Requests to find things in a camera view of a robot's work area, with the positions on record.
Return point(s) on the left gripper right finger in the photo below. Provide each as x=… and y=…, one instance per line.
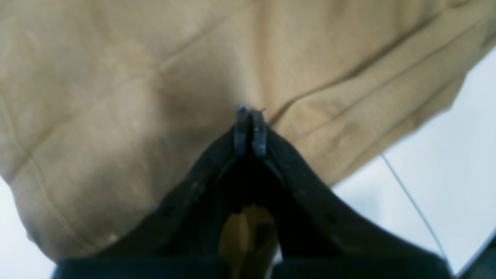
x=321, y=237

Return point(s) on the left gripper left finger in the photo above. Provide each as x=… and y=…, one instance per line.
x=180, y=238

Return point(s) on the brown t-shirt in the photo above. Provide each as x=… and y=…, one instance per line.
x=107, y=104

